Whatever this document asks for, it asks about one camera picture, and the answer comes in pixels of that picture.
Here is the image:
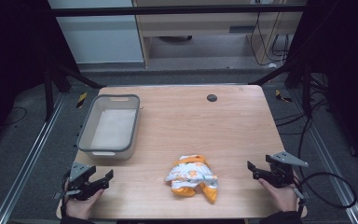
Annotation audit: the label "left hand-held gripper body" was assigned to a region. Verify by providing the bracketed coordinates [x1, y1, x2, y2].
[64, 161, 98, 202]

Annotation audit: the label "grey tape mark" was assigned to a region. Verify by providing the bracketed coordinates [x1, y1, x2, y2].
[295, 189, 311, 200]
[52, 190, 73, 201]

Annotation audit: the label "black and yellow tape piece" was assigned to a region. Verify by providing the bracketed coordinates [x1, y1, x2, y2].
[274, 89, 293, 104]
[76, 91, 89, 109]

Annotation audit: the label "bundle of black floor cables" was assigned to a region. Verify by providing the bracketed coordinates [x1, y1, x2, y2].
[274, 74, 331, 138]

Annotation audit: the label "person's right hand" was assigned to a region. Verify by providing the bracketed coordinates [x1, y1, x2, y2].
[257, 179, 299, 213]

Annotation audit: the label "right hand-held gripper cable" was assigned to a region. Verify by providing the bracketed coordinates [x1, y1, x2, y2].
[292, 183, 308, 218]

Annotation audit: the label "left hand-held gripper cable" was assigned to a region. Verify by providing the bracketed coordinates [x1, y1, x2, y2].
[60, 174, 72, 218]

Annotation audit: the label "black curtain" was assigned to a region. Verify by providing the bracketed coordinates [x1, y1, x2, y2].
[287, 0, 358, 174]
[0, 0, 79, 153]

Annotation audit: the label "white basket with grey rim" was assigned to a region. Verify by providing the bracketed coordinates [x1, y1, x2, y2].
[76, 93, 142, 161]

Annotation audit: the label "black horizontal bar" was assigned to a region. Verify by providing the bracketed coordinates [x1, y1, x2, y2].
[49, 4, 308, 18]

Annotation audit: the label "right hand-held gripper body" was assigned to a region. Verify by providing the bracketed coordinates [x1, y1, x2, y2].
[265, 151, 310, 189]

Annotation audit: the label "hanging black cables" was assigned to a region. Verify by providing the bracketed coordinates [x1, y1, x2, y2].
[249, 11, 291, 67]

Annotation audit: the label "black metal stand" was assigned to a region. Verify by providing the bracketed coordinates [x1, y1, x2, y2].
[248, 55, 313, 119]
[42, 61, 106, 123]

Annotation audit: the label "light wooden desk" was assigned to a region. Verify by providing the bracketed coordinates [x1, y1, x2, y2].
[132, 0, 309, 68]

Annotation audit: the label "aluminium rail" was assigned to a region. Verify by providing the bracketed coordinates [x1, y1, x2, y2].
[292, 90, 358, 224]
[0, 92, 67, 224]

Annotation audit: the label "hand-held gripper cable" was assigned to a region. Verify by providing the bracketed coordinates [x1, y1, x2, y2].
[292, 183, 308, 218]
[60, 174, 72, 218]

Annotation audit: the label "person's left hand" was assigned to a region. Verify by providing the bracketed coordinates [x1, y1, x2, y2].
[64, 189, 105, 219]

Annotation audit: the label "white and orange floral dress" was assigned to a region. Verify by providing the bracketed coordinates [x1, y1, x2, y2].
[165, 154, 219, 205]

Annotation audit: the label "black looped floor cable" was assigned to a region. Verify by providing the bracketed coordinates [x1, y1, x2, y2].
[297, 118, 358, 210]

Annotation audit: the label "thin black floor cable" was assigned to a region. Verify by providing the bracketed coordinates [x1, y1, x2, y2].
[2, 105, 28, 127]

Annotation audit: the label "white cabinet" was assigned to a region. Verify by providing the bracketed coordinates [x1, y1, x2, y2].
[47, 0, 145, 65]

